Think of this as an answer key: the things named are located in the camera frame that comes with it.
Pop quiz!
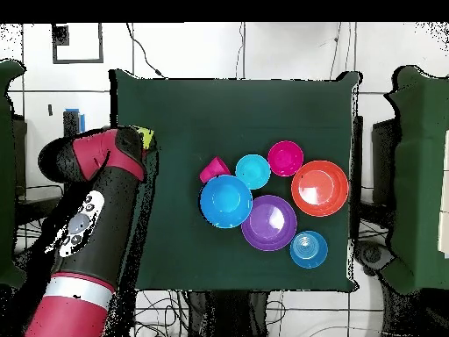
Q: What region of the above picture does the dark green table cloth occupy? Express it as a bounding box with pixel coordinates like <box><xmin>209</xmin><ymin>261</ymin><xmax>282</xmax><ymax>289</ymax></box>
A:
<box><xmin>110</xmin><ymin>68</ymin><xmax>362</xmax><ymax>293</ymax></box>

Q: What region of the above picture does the black equipment box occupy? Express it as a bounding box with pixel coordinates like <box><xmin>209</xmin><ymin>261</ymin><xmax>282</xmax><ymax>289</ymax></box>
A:
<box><xmin>11</xmin><ymin>117</ymin><xmax>28</xmax><ymax>197</ymax></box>
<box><xmin>371</xmin><ymin>118</ymin><xmax>401</xmax><ymax>208</ymax></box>

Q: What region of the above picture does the purple bowl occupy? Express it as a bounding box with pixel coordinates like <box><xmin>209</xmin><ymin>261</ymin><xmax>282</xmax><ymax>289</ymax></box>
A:
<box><xmin>240</xmin><ymin>194</ymin><xmax>299</xmax><ymax>253</ymax></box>

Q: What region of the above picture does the grey round floor base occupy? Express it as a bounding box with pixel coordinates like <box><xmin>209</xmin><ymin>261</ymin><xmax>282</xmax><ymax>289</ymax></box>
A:
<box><xmin>353</xmin><ymin>240</ymin><xmax>396</xmax><ymax>276</ymax></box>

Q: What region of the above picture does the black square floor frame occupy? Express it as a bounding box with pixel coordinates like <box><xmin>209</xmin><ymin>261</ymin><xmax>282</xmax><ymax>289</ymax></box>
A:
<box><xmin>51</xmin><ymin>22</ymin><xmax>105</xmax><ymax>65</ymax></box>

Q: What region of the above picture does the thin black floor cable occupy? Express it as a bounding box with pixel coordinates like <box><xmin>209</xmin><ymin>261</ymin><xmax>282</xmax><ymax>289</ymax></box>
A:
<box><xmin>328</xmin><ymin>22</ymin><xmax>343</xmax><ymax>81</ymax></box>
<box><xmin>233</xmin><ymin>22</ymin><xmax>246</xmax><ymax>79</ymax></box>

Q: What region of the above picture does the white sheet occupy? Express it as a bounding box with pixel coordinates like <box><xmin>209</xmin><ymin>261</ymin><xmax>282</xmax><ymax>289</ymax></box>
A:
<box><xmin>437</xmin><ymin>129</ymin><xmax>449</xmax><ymax>260</ymax></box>

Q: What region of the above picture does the yellow cup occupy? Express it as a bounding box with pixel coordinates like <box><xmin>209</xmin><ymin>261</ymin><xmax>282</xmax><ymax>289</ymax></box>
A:
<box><xmin>135</xmin><ymin>125</ymin><xmax>156</xmax><ymax>153</ymax></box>

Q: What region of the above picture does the green-covered side table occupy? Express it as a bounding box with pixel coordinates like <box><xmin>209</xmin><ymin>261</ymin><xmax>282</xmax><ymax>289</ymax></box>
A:
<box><xmin>0</xmin><ymin>59</ymin><xmax>34</xmax><ymax>289</ymax></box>
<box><xmin>380</xmin><ymin>64</ymin><xmax>449</xmax><ymax>296</ymax></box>

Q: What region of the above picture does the blue tape strip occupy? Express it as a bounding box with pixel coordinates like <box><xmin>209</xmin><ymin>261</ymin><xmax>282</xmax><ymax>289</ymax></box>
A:
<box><xmin>64</xmin><ymin>107</ymin><xmax>87</xmax><ymax>133</ymax></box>

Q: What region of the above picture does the orange bowl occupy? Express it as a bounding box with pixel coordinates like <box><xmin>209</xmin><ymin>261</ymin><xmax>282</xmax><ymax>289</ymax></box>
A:
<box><xmin>290</xmin><ymin>160</ymin><xmax>351</xmax><ymax>218</ymax></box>

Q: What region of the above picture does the tangle of floor cables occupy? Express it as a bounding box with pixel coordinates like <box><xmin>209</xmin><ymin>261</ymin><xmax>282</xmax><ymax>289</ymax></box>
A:
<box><xmin>15</xmin><ymin>210</ymin><xmax>189</xmax><ymax>337</ymax></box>

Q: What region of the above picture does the large blue bowl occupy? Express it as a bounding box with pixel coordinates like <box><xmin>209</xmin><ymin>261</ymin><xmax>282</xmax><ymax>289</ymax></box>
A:
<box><xmin>198</xmin><ymin>174</ymin><xmax>254</xmax><ymax>230</ymax></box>

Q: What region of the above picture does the small cyan bowl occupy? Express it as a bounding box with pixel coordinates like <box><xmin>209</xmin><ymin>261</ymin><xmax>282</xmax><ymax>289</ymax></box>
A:
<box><xmin>234</xmin><ymin>153</ymin><xmax>272</xmax><ymax>191</ymax></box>

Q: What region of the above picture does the black floor cable with plug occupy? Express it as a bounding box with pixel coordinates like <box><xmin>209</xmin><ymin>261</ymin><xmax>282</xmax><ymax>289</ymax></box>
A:
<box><xmin>125</xmin><ymin>22</ymin><xmax>167</xmax><ymax>79</ymax></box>

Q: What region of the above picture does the black metal frame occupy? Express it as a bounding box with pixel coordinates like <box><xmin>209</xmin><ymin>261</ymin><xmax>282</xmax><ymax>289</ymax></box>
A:
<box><xmin>13</xmin><ymin>110</ymin><xmax>82</xmax><ymax>226</ymax></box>
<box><xmin>349</xmin><ymin>114</ymin><xmax>365</xmax><ymax>241</ymax></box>

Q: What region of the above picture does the pink cup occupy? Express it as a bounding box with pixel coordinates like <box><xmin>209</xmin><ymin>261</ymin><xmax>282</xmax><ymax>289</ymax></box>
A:
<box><xmin>198</xmin><ymin>155</ymin><xmax>232</xmax><ymax>185</ymax></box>

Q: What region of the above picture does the translucent blue bowl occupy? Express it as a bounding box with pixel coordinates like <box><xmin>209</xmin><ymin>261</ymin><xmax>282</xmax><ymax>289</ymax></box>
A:
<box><xmin>289</xmin><ymin>230</ymin><xmax>330</xmax><ymax>270</ymax></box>

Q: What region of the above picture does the pink bowl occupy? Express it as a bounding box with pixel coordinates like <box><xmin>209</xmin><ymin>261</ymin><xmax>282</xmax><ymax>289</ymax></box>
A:
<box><xmin>267</xmin><ymin>140</ymin><xmax>305</xmax><ymax>178</ymax></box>

